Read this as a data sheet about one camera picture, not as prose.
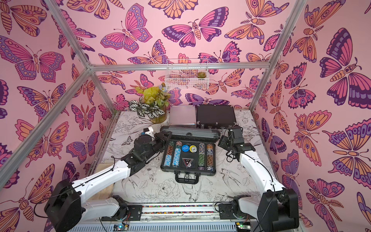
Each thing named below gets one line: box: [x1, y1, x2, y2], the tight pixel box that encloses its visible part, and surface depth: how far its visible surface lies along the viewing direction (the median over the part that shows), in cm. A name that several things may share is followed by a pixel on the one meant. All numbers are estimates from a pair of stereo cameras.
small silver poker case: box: [169, 105, 197, 129], surface depth 121 cm
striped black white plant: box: [128, 96, 166, 119], surface depth 94 cm
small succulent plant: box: [196, 71, 207, 79], surface depth 95 cm
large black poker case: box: [160, 125, 222, 184], surface depth 88 cm
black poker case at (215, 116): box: [196, 104, 237, 130], surface depth 112 cm
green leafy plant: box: [134, 85, 172, 107], surface depth 103 cm
